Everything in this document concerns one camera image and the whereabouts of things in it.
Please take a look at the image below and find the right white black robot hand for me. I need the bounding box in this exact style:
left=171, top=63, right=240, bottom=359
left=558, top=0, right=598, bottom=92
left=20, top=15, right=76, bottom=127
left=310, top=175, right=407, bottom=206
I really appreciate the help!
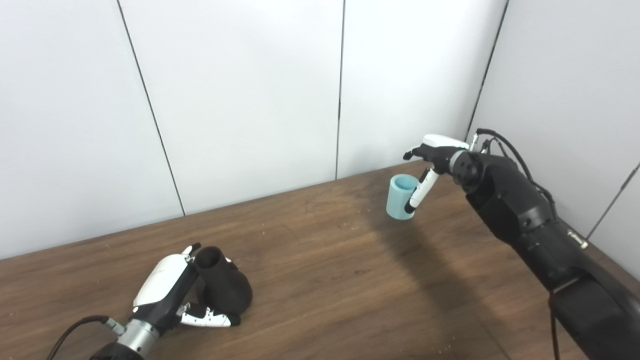
left=402, top=134, right=471, bottom=215

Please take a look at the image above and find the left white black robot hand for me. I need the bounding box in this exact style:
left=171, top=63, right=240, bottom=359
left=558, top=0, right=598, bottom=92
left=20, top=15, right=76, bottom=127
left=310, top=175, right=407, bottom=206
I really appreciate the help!
left=131, top=242, right=242, bottom=336

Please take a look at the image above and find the black flared nozzle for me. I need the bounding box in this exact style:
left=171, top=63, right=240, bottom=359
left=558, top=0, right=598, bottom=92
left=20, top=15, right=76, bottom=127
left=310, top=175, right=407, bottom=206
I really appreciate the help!
left=194, top=245, right=253, bottom=317

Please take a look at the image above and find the light-blue hose piece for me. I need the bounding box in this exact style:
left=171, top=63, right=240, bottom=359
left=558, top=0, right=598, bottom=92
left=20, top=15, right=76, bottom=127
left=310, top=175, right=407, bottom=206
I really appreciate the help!
left=385, top=174, right=421, bottom=221

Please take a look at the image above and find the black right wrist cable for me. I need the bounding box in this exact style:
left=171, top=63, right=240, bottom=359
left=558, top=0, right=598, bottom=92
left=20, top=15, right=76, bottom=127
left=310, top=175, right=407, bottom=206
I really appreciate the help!
left=470, top=128, right=560, bottom=218

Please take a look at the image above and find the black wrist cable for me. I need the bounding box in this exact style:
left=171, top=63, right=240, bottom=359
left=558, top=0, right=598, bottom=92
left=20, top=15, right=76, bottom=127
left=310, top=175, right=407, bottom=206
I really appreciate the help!
left=46, top=315, right=126, bottom=360
left=470, top=128, right=560, bottom=218

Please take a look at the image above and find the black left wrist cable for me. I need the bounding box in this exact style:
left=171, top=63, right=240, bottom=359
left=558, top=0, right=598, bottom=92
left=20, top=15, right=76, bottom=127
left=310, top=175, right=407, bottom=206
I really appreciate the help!
left=46, top=315, right=126, bottom=360

